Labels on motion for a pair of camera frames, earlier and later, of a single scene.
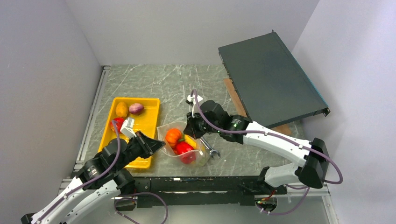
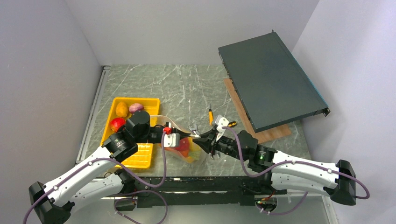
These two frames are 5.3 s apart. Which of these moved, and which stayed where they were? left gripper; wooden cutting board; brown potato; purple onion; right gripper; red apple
Moved: right gripper; left gripper
Stayed: brown potato; purple onion; wooden cutting board; red apple
